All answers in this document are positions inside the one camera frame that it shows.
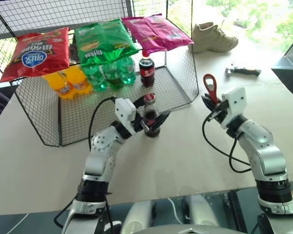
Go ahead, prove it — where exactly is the grey robot chest plate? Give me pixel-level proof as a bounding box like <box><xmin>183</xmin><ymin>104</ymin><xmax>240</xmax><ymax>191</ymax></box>
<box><xmin>133</xmin><ymin>225</ymin><xmax>238</xmax><ymax>234</ymax></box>

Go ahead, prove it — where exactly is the green chip bag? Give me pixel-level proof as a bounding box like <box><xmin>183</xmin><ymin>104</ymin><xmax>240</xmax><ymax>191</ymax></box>
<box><xmin>74</xmin><ymin>19</ymin><xmax>140</xmax><ymax>69</ymax></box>

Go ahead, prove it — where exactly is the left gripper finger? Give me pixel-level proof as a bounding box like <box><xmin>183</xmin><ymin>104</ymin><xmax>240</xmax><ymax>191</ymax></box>
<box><xmin>132</xmin><ymin>96</ymin><xmax>147</xmax><ymax>111</ymax></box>
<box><xmin>147</xmin><ymin>110</ymin><xmax>172</xmax><ymax>133</ymax></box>

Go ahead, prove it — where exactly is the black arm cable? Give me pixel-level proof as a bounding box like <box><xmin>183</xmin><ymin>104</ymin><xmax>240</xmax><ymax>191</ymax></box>
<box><xmin>87</xmin><ymin>97</ymin><xmax>117</xmax><ymax>154</ymax></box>
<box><xmin>201</xmin><ymin>108</ymin><xmax>252</xmax><ymax>174</ymax></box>

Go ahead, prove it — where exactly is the green soda plastic bottle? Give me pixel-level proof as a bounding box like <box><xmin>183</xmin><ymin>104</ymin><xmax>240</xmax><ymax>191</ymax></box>
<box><xmin>103</xmin><ymin>60</ymin><xmax>125</xmax><ymax>91</ymax></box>
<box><xmin>119</xmin><ymin>56</ymin><xmax>137</xmax><ymax>86</ymax></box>
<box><xmin>83</xmin><ymin>64</ymin><xmax>108</xmax><ymax>93</ymax></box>

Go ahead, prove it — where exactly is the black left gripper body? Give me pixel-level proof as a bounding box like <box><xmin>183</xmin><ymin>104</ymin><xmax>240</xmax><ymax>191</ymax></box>
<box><xmin>131</xmin><ymin>108</ymin><xmax>152</xmax><ymax>134</ymax></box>

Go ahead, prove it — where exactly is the grey rounded robot leg shell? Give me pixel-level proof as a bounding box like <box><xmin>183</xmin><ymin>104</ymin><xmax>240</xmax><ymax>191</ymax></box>
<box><xmin>187</xmin><ymin>195</ymin><xmax>221</xmax><ymax>228</ymax></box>
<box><xmin>121</xmin><ymin>200</ymin><xmax>157</xmax><ymax>234</ymax></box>

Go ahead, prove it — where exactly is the black handled hammer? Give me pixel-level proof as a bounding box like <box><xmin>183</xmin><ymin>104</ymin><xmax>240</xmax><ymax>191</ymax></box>
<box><xmin>225</xmin><ymin>63</ymin><xmax>262</xmax><ymax>78</ymax></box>

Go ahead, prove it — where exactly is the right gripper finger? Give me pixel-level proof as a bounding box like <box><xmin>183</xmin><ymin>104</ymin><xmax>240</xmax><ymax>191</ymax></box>
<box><xmin>204</xmin><ymin>93</ymin><xmax>220</xmax><ymax>108</ymax></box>
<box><xmin>201</xmin><ymin>96</ymin><xmax>216</xmax><ymax>113</ymax></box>

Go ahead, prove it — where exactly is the black wire mesh rack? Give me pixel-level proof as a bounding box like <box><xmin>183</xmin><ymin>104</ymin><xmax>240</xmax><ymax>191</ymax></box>
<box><xmin>0</xmin><ymin>0</ymin><xmax>201</xmax><ymax>147</ymax></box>

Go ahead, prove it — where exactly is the thin white cable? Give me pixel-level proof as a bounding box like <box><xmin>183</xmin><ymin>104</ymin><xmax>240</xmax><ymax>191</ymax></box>
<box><xmin>167</xmin><ymin>197</ymin><xmax>184</xmax><ymax>224</ymax></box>

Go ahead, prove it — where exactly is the beige sneaker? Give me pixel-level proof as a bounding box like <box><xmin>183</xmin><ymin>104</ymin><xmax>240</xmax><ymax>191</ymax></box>
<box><xmin>190</xmin><ymin>22</ymin><xmax>239</xmax><ymax>54</ymax></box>

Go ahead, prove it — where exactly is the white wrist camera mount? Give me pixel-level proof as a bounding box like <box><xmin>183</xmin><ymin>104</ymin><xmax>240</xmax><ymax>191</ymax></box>
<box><xmin>114</xmin><ymin>97</ymin><xmax>139</xmax><ymax>135</ymax></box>
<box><xmin>219</xmin><ymin>87</ymin><xmax>247</xmax><ymax>129</ymax></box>

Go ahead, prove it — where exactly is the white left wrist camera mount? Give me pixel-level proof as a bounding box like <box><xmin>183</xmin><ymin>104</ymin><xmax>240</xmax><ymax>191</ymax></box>
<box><xmin>114</xmin><ymin>97</ymin><xmax>139</xmax><ymax>135</ymax></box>

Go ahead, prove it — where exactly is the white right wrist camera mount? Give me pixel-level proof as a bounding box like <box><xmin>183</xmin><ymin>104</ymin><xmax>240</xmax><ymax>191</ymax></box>
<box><xmin>219</xmin><ymin>87</ymin><xmax>247</xmax><ymax>129</ymax></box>

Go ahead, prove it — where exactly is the plastic cola bottle red cap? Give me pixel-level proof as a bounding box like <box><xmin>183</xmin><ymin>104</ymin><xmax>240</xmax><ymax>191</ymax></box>
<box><xmin>138</xmin><ymin>49</ymin><xmax>156</xmax><ymax>88</ymax></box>

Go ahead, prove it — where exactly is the thin black body cable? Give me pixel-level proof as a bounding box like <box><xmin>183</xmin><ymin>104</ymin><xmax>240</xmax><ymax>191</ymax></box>
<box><xmin>53</xmin><ymin>201</ymin><xmax>75</xmax><ymax>230</ymax></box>

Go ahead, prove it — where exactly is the red chip bag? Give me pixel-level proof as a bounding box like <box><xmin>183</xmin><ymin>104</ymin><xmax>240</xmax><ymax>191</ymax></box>
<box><xmin>0</xmin><ymin>26</ymin><xmax>71</xmax><ymax>84</ymax></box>

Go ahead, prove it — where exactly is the orange soda plastic bottle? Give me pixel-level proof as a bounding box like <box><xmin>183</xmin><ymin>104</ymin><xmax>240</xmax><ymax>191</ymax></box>
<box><xmin>42</xmin><ymin>70</ymin><xmax>76</xmax><ymax>101</ymax></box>
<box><xmin>64</xmin><ymin>66</ymin><xmax>94</xmax><ymax>96</ymax></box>

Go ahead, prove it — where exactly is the red bottle opener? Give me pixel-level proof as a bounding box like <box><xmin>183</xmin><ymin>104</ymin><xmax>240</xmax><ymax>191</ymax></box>
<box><xmin>203</xmin><ymin>73</ymin><xmax>222</xmax><ymax>103</ymax></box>

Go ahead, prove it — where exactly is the glass cola bottle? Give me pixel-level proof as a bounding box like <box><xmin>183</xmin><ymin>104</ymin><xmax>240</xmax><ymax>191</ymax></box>
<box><xmin>142</xmin><ymin>93</ymin><xmax>162</xmax><ymax>138</ymax></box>

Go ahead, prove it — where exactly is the pink chip bag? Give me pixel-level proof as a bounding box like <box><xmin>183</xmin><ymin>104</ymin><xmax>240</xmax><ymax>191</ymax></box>
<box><xmin>121</xmin><ymin>14</ymin><xmax>195</xmax><ymax>56</ymax></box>

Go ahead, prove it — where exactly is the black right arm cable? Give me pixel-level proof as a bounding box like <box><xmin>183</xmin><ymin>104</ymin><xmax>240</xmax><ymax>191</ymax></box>
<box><xmin>201</xmin><ymin>108</ymin><xmax>252</xmax><ymax>174</ymax></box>

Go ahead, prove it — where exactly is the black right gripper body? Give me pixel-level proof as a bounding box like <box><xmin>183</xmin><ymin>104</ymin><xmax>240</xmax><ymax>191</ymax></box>
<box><xmin>210</xmin><ymin>98</ymin><xmax>231</xmax><ymax>123</ymax></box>

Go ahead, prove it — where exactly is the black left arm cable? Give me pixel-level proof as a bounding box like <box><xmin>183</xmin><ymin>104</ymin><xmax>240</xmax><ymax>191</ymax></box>
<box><xmin>87</xmin><ymin>97</ymin><xmax>117</xmax><ymax>154</ymax></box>

